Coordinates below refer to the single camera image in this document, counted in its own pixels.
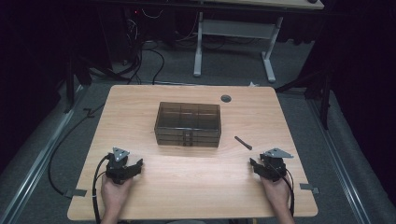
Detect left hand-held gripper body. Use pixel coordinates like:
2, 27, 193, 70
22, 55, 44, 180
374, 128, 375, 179
105, 147, 135, 185

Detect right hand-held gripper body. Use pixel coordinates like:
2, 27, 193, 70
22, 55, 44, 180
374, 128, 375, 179
259, 147, 295, 183

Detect dark slim pen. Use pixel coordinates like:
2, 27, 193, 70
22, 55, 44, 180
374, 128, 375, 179
233, 135, 253, 151

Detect brown transparent drawer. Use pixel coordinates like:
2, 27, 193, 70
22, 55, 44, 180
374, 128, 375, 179
157, 140, 220, 148

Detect brown transparent drawer organizer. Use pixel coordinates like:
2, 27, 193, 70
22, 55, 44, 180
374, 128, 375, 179
153, 101, 222, 148

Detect person's left hand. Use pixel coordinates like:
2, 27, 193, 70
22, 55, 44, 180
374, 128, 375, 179
100, 176, 134, 217

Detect person's right hand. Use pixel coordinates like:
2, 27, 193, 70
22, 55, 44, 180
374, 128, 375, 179
261, 175, 292, 213

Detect grey tape strip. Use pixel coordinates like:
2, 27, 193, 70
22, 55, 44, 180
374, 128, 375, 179
64, 188, 88, 200
299, 183, 320, 195

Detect black metal stand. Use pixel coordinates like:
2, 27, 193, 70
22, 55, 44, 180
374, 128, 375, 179
63, 55, 93, 115
275, 68, 332, 131

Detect white-legged desk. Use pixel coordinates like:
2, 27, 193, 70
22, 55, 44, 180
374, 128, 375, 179
192, 0, 325, 84

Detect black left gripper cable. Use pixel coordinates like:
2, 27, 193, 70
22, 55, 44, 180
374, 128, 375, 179
91, 154, 110, 224

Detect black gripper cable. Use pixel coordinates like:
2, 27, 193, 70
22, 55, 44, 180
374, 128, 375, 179
279, 169, 296, 217
91, 154, 110, 224

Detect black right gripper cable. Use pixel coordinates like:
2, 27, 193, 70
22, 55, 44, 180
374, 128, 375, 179
279, 169, 296, 217

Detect black floor cable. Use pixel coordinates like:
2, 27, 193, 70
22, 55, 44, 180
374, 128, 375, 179
47, 103, 106, 197

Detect metal floor rail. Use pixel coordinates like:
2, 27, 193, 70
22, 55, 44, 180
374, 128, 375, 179
306, 98, 372, 224
0, 83, 89, 224

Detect tangle of dark cables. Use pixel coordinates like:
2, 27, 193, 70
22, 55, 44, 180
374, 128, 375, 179
122, 17, 166, 86

